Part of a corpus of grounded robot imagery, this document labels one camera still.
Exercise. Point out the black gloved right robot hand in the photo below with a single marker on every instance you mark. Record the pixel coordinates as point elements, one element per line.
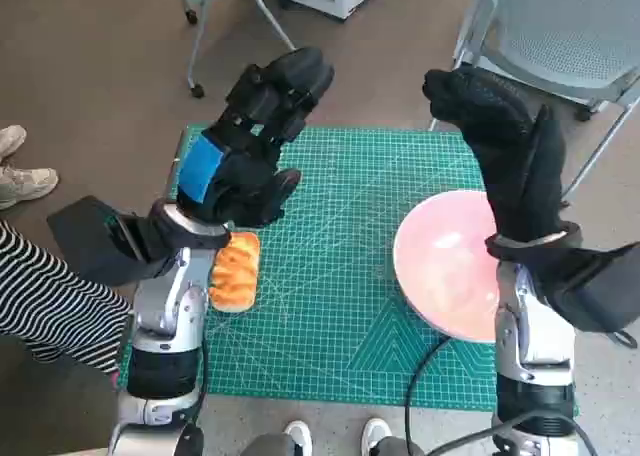
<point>520,176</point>

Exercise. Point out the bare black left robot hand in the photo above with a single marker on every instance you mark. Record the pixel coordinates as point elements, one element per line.
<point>250,186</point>

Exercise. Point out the long toy bread loaf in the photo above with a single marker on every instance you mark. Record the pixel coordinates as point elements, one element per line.
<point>235,276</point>

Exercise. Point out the pink bowl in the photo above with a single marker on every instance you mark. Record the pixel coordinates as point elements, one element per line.
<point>440,276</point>

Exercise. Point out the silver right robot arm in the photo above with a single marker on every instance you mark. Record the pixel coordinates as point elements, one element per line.
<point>530,336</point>

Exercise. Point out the green cutting mat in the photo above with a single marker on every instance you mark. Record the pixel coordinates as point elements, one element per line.
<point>325,276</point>

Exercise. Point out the grey mesh chair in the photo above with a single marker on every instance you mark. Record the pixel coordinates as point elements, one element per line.
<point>560,26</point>

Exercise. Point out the person's beige shoe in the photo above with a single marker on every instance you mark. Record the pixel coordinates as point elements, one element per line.
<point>25,186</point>
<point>10,141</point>

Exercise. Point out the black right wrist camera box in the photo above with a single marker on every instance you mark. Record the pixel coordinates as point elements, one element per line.
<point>595,286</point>

